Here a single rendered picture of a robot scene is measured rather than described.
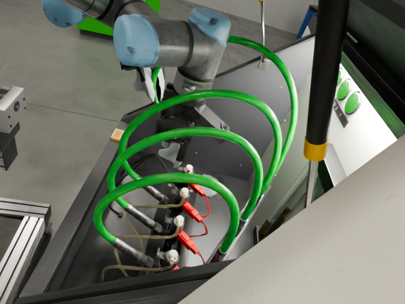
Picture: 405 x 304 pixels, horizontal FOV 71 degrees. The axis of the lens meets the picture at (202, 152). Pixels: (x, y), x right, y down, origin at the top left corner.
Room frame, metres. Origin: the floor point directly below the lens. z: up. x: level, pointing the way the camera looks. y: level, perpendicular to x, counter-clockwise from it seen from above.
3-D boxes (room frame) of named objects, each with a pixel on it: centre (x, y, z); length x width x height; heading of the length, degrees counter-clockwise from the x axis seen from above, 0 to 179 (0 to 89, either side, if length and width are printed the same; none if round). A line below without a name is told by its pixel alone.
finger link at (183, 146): (0.50, 0.05, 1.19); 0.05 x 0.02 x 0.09; 8
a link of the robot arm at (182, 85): (0.51, 0.07, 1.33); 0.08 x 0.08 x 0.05
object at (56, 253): (0.49, 0.25, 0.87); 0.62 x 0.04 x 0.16; 8
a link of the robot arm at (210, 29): (0.51, 0.07, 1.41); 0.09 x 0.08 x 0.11; 134
